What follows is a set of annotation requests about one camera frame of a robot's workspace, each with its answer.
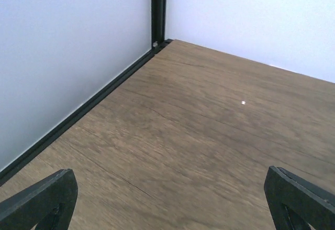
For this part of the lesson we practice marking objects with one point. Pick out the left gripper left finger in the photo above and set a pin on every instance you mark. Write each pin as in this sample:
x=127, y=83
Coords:
x=47, y=204

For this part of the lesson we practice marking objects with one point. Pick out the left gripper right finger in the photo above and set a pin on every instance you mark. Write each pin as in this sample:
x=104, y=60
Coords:
x=295, y=203

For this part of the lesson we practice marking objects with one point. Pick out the black left floor rail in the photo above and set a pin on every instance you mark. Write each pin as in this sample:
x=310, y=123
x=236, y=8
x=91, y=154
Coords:
x=55, y=133

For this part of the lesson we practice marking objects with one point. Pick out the black corner frame post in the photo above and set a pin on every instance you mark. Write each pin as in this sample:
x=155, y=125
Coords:
x=158, y=10

